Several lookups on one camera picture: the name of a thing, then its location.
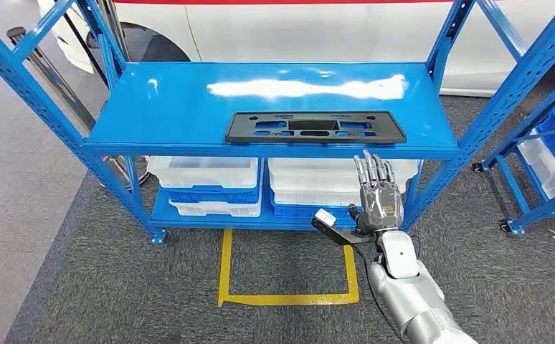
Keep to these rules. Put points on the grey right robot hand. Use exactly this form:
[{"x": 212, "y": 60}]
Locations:
[{"x": 382, "y": 209}]

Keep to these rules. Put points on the black plastic panel part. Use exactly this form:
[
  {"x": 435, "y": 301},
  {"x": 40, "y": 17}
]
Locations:
[{"x": 239, "y": 128}]

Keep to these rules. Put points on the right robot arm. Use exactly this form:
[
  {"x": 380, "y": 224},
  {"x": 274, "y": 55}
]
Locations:
[{"x": 415, "y": 304}]

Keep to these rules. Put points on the blue shelf cart with casters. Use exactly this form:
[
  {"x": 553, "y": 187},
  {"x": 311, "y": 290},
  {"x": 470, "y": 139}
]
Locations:
[{"x": 513, "y": 185}]

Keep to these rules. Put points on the blue metal shelf rack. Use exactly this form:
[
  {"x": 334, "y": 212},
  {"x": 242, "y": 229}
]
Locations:
[{"x": 187, "y": 109}]

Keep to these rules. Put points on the white plastic bin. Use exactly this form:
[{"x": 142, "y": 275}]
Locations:
[
  {"x": 315, "y": 198},
  {"x": 211, "y": 209},
  {"x": 201, "y": 173},
  {"x": 543, "y": 166},
  {"x": 306, "y": 173}
]

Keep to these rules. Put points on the white car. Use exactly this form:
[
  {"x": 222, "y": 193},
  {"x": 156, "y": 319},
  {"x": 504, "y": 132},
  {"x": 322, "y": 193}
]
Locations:
[{"x": 306, "y": 33}]

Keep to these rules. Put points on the black stanchion with chrome base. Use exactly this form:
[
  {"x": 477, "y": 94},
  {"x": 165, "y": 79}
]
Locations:
[{"x": 44, "y": 72}]

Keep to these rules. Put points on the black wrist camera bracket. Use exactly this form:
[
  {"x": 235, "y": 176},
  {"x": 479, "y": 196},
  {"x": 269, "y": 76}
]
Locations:
[{"x": 344, "y": 236}]

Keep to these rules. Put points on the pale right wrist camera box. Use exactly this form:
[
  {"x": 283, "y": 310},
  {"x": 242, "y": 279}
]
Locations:
[{"x": 325, "y": 218}]

